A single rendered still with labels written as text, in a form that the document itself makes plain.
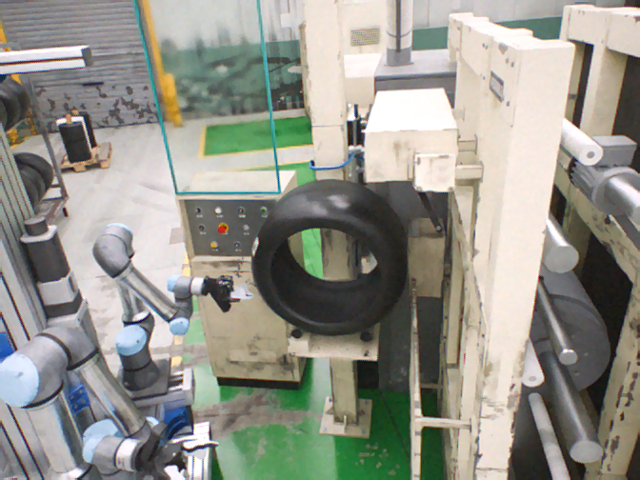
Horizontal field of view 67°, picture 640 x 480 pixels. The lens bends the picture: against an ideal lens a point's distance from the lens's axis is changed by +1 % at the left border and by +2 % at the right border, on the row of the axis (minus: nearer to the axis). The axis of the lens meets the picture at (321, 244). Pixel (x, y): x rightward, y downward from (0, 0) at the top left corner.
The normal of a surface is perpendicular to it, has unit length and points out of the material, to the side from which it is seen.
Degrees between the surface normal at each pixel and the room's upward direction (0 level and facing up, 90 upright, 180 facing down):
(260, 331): 89
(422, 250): 90
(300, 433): 0
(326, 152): 90
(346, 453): 0
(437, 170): 72
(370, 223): 55
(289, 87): 90
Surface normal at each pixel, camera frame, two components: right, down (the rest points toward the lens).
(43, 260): 0.19, 0.43
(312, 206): -0.22, -0.35
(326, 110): -0.15, 0.45
